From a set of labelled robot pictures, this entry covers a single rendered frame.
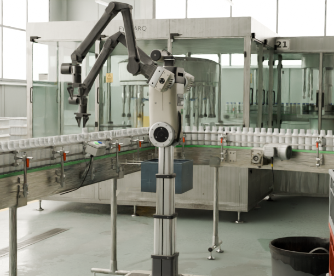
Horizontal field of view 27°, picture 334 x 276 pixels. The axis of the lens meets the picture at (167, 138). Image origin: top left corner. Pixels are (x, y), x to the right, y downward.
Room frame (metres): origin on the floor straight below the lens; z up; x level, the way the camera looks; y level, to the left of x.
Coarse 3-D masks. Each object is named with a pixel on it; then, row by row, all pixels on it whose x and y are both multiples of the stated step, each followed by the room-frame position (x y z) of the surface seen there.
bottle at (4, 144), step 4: (4, 144) 3.63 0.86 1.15; (4, 148) 3.63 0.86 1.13; (8, 148) 3.65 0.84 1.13; (4, 156) 3.62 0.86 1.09; (8, 156) 3.64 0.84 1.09; (4, 160) 3.62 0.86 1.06; (8, 160) 3.64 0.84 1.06; (4, 164) 3.62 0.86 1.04; (4, 168) 3.62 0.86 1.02; (8, 168) 3.63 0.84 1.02
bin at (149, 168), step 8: (128, 160) 5.24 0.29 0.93; (152, 160) 5.19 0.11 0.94; (176, 160) 5.19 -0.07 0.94; (184, 160) 5.17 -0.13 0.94; (192, 160) 5.13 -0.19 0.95; (144, 168) 4.94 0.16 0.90; (152, 168) 4.93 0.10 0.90; (176, 168) 4.87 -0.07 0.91; (184, 168) 4.92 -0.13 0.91; (192, 168) 5.14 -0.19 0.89; (144, 176) 4.94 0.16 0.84; (152, 176) 4.93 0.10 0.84; (176, 176) 4.87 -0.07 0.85; (184, 176) 4.93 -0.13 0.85; (192, 176) 5.14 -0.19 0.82; (144, 184) 4.94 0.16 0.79; (152, 184) 4.93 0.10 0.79; (176, 184) 4.87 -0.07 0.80; (184, 184) 4.93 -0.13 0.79; (192, 184) 5.15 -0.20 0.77; (152, 192) 4.98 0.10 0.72; (176, 192) 4.87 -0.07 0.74; (184, 192) 4.93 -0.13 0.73
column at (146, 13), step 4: (144, 0) 13.55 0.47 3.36; (148, 0) 13.52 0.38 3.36; (152, 0) 13.52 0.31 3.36; (144, 4) 13.55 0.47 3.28; (148, 4) 13.52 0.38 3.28; (152, 4) 13.73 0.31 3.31; (144, 8) 13.55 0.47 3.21; (148, 8) 13.52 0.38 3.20; (152, 8) 13.73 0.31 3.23; (144, 12) 13.55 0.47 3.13; (148, 12) 13.52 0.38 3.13; (152, 12) 13.73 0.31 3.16; (144, 16) 13.55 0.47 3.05; (148, 16) 13.52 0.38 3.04; (152, 16) 13.73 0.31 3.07
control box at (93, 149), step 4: (88, 144) 4.38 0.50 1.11; (92, 144) 4.37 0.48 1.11; (96, 144) 4.39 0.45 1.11; (100, 144) 4.44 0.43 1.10; (104, 144) 4.48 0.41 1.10; (88, 148) 4.38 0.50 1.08; (92, 148) 4.37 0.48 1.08; (96, 148) 4.36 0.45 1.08; (100, 148) 4.40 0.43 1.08; (104, 148) 4.46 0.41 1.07; (88, 152) 4.38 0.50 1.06; (92, 152) 4.37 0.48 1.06; (96, 152) 4.36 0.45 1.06; (100, 152) 4.42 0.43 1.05; (104, 152) 4.49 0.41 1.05; (92, 156) 4.41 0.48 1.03; (92, 160) 4.44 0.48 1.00; (88, 164) 4.45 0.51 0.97; (80, 172) 4.44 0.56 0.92; (84, 172) 4.46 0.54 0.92; (80, 176) 4.44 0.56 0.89; (68, 192) 4.26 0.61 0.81
